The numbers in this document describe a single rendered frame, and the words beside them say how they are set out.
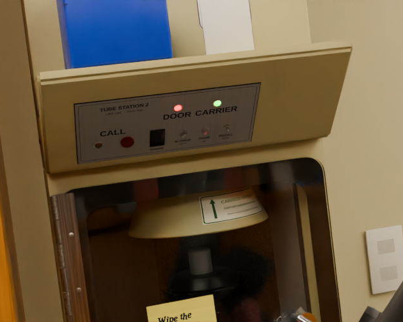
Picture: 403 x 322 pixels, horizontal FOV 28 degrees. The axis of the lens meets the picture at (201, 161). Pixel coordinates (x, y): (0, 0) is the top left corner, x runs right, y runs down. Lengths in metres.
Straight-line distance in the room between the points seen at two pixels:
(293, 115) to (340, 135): 0.55
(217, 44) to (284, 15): 0.13
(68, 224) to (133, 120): 0.14
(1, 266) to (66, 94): 0.18
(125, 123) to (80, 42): 0.10
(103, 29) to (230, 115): 0.17
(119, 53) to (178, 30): 0.14
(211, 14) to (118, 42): 0.11
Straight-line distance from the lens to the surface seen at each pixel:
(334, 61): 0.84
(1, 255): 0.80
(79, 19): 0.79
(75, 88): 0.78
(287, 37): 0.94
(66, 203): 0.87
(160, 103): 0.81
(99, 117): 0.81
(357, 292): 1.46
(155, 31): 0.79
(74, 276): 0.88
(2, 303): 0.81
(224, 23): 0.84
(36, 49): 0.89
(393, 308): 0.57
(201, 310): 0.91
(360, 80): 1.44
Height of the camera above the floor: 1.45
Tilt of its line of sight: 3 degrees down
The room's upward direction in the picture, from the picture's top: 7 degrees counter-clockwise
